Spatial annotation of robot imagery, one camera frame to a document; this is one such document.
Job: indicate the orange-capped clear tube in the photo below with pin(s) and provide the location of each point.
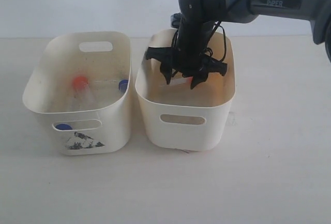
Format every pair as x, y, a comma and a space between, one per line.
177, 81
83, 97

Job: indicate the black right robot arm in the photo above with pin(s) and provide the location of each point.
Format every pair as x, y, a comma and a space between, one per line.
197, 21

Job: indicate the cream plastic bin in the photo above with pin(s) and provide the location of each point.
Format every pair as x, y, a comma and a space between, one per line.
178, 117
48, 94

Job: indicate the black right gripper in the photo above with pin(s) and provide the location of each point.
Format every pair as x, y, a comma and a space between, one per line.
187, 53

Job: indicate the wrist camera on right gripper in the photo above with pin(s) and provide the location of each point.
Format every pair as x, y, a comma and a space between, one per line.
175, 20

